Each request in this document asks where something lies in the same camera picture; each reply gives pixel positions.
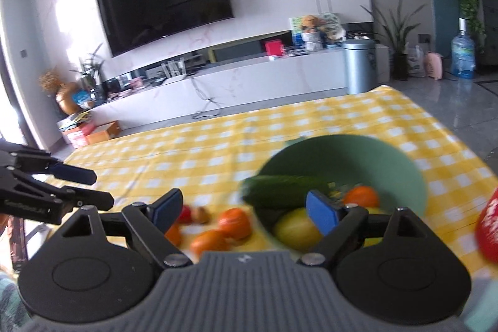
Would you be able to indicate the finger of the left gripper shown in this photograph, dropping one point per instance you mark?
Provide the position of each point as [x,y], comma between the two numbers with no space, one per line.
[63,171]
[80,197]

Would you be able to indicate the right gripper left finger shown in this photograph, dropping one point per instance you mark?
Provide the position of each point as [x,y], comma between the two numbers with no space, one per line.
[148,225]

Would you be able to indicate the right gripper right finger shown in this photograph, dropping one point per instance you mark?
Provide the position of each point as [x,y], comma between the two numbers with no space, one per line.
[340,227]

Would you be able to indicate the red cherry tomato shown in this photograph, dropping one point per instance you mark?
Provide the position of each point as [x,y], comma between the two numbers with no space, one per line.
[185,216]

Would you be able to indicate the orange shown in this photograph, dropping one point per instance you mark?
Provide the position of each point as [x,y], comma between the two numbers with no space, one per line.
[173,234]
[211,240]
[235,224]
[362,195]

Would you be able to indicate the yellow-green pear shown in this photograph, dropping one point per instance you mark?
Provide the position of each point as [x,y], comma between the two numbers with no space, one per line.
[297,231]
[376,226]

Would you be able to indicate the brown longan fruit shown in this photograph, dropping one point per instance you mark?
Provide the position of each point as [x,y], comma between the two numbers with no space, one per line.
[201,215]

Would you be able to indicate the green cucumber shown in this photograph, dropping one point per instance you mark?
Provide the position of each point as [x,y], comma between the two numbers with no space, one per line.
[280,191]

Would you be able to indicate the pink cardboard box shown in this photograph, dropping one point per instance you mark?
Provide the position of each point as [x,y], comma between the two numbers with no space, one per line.
[77,136]

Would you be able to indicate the orange cardboard box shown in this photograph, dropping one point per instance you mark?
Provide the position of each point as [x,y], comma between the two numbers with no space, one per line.
[104,133]

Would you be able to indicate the green colander bowl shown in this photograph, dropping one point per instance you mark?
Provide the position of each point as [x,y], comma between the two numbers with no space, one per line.
[346,161]

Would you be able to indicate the golden gourd ornament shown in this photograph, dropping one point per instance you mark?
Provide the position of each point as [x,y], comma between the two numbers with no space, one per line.
[64,98]

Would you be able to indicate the yellow checkered tablecloth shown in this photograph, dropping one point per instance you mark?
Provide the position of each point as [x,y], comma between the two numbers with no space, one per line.
[208,159]

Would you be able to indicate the left potted plant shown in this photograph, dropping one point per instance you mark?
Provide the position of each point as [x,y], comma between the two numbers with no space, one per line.
[90,75]

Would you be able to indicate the white TV cabinet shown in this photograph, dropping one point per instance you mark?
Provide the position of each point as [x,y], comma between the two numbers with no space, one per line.
[245,84]

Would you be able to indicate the red mug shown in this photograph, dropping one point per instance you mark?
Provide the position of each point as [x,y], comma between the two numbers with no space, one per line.
[486,232]

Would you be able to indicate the white router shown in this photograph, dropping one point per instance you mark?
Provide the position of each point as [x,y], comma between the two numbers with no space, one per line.
[174,70]

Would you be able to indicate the silver trash can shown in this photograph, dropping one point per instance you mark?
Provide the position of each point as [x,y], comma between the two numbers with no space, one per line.
[360,65]

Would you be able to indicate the pink small heater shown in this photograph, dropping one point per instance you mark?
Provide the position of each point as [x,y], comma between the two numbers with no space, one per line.
[433,66]

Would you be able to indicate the teddy bear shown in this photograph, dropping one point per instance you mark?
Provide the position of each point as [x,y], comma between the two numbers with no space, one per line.
[311,33]

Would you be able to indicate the red box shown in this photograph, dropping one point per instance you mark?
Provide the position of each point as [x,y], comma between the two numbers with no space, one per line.
[274,48]

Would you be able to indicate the potted plant by cabinet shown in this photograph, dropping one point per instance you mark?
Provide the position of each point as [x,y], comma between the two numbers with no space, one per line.
[396,27]

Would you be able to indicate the blue water bottle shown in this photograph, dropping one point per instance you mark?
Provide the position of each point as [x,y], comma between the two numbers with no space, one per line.
[463,49]

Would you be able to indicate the dark drawer cabinet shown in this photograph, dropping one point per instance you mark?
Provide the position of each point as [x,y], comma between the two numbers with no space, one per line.
[488,17]

